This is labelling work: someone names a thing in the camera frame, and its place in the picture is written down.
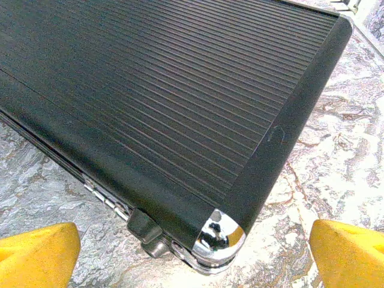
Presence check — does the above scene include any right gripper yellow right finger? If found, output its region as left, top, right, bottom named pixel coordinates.
left=308, top=218, right=384, bottom=288

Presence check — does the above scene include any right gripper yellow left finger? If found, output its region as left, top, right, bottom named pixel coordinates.
left=0, top=222, right=82, bottom=288

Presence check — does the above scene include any black ribbed hard case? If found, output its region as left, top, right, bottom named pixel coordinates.
left=0, top=0, right=353, bottom=275

